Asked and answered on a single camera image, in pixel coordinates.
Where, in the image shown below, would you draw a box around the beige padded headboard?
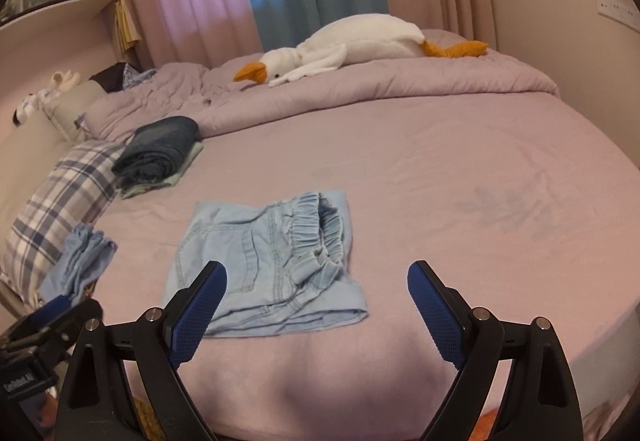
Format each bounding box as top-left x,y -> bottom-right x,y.
1,80 -> 106,237

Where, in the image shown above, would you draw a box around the small white plush toy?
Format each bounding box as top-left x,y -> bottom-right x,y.
12,71 -> 81,127

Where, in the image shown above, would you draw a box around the folded dark denim jeans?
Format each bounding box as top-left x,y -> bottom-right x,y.
112,116 -> 200,189

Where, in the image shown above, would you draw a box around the folded light green garment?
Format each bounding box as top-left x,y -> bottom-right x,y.
118,140 -> 205,201

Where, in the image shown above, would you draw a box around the light blue strawberry pants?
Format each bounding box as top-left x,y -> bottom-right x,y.
163,191 -> 368,338

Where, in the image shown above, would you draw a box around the mauve bed sheet mattress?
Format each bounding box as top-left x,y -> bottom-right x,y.
96,92 -> 639,440

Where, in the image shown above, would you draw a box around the small blue folded garment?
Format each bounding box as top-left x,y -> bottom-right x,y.
38,223 -> 117,305

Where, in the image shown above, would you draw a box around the white wall power strip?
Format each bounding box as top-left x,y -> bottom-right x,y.
597,0 -> 640,32

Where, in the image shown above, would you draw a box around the mauve duvet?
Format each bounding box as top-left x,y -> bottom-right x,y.
82,50 -> 559,142

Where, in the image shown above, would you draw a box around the dark clothes pile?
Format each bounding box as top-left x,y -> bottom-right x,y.
90,62 -> 157,94

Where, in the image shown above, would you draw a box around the plaid pillow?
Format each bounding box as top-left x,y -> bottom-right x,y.
1,141 -> 125,308

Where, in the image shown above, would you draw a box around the white goose plush toy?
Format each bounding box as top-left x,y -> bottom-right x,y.
233,13 -> 488,87

